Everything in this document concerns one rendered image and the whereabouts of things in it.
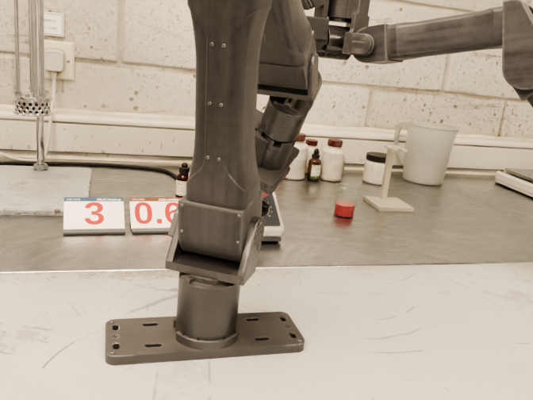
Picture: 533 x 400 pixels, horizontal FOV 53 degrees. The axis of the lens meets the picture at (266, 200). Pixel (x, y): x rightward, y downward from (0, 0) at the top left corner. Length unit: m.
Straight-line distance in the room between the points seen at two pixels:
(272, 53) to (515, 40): 0.35
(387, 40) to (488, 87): 0.85
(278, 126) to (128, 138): 0.66
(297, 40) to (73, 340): 0.40
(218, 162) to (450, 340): 0.34
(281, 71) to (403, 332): 0.34
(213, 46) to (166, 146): 0.88
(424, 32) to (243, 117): 0.48
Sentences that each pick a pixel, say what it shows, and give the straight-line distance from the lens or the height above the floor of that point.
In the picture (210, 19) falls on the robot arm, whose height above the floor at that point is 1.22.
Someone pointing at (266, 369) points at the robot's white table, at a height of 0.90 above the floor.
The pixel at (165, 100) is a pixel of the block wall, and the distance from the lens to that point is 1.36.
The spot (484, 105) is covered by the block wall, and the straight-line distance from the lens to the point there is 1.72.
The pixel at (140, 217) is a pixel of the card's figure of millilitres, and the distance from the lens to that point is 0.87.
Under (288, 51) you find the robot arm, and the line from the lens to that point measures 0.63.
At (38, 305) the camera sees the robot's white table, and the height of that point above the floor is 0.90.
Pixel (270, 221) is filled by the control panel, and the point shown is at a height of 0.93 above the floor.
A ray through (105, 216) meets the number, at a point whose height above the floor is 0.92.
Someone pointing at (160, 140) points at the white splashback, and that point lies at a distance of 1.33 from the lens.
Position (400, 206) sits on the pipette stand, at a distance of 1.15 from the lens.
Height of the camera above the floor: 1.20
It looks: 16 degrees down
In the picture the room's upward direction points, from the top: 6 degrees clockwise
